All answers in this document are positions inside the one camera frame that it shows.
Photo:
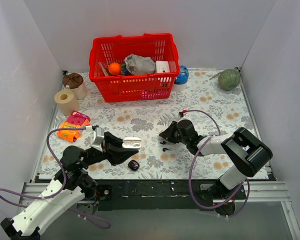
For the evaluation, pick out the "red plastic shopping basket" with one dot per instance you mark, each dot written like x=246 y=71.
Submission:
x=128 y=87

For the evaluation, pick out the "white earbud charging case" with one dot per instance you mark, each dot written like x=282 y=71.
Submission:
x=131 y=143

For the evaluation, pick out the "white small box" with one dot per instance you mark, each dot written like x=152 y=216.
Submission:
x=162 y=66

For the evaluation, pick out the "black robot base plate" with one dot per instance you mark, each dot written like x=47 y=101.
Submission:
x=142 y=194

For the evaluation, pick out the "green netted melon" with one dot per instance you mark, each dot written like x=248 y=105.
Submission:
x=228 y=79

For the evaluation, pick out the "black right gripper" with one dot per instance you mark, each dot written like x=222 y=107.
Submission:
x=173 y=132

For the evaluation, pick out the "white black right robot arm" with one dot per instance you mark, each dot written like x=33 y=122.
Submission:
x=247 y=153

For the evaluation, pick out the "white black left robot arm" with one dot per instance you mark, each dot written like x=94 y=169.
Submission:
x=70 y=184

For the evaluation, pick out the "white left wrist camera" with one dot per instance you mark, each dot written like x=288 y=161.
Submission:
x=97 y=136

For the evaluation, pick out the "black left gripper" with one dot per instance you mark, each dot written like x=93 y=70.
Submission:
x=109 y=151

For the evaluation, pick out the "beige toilet paper roll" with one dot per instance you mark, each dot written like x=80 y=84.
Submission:
x=66 y=101

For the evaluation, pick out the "brown topped paper roll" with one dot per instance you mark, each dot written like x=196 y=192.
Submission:
x=75 y=82

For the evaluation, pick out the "black earbud charging case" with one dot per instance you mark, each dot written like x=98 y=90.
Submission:
x=133 y=165

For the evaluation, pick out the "crumpled grey paper bag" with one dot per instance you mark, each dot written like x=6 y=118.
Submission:
x=139 y=65

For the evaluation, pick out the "blue white wipes canister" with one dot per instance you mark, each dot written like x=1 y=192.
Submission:
x=180 y=83

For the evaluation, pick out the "orange pink candy box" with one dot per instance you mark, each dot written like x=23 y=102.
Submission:
x=75 y=120

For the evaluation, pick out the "orange fruit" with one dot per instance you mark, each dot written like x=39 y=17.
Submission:
x=115 y=69

